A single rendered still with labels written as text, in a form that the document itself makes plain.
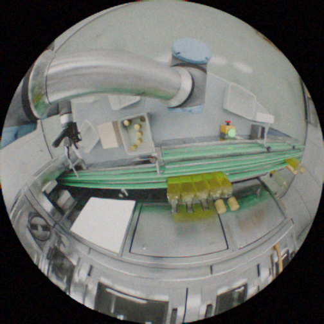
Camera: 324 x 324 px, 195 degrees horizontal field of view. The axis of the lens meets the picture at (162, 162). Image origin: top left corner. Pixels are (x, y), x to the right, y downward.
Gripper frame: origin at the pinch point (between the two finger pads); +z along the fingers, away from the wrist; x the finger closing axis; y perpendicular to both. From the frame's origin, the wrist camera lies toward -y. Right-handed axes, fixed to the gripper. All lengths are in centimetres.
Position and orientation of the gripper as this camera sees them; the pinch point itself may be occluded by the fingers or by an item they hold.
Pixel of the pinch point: (74, 160)
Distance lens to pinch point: 60.4
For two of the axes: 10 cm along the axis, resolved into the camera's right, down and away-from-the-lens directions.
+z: 0.7, 8.9, 4.5
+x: -9.9, 0.1, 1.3
